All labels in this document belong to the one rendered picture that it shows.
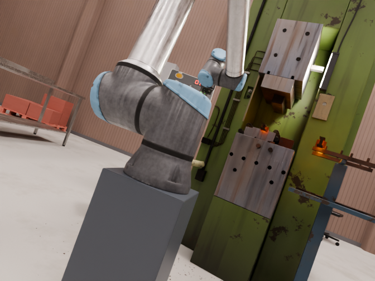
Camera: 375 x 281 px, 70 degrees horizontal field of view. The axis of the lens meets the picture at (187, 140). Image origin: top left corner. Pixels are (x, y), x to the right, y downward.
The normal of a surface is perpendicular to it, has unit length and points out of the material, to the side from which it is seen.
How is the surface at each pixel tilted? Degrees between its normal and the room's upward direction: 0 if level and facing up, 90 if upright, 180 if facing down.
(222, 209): 90
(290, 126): 90
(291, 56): 90
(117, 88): 81
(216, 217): 90
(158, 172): 70
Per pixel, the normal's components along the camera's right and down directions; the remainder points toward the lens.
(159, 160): 0.04, -0.37
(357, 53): -0.36, -0.14
